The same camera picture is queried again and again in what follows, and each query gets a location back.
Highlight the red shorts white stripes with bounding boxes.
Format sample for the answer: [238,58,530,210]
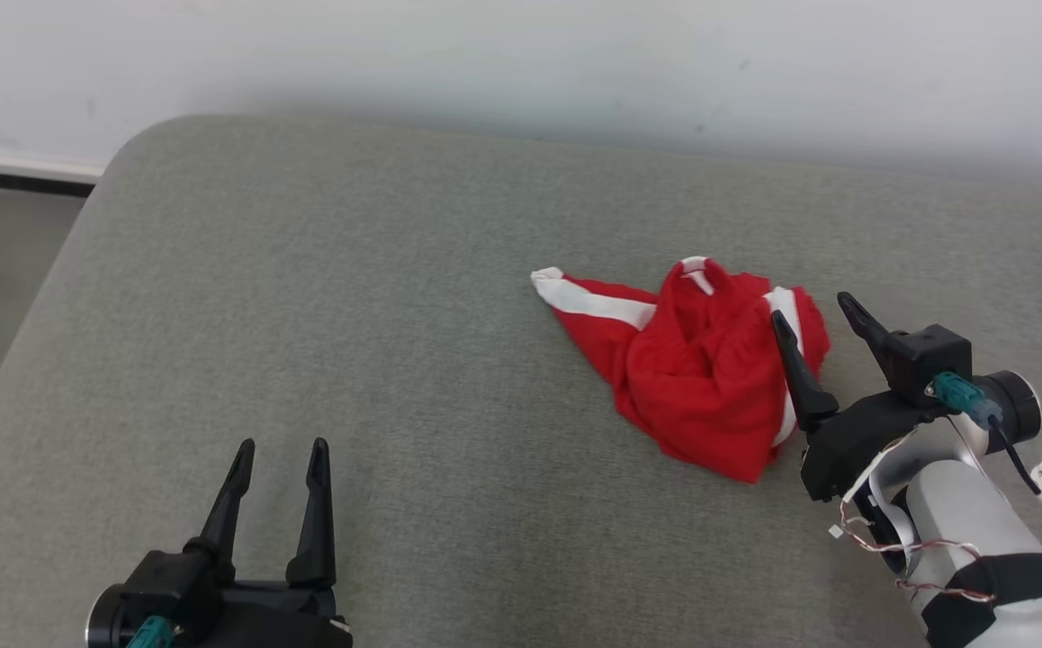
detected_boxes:
[530,256,832,484]

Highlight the right camera cable teal plug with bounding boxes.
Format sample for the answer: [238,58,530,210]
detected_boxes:
[929,372,1042,577]

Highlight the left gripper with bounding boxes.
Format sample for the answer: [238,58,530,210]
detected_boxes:
[175,439,353,648]

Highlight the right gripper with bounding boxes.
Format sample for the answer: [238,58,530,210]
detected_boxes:
[770,292,945,500]

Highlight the white wall skirting board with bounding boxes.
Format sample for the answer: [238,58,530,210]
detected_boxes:
[0,147,108,197]

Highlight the left camera cable teal plug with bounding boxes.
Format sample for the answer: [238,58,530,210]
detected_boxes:
[123,616,175,648]

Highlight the camera cable teal plug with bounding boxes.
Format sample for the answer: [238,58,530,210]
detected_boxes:
[929,372,1042,577]
[123,616,175,648]

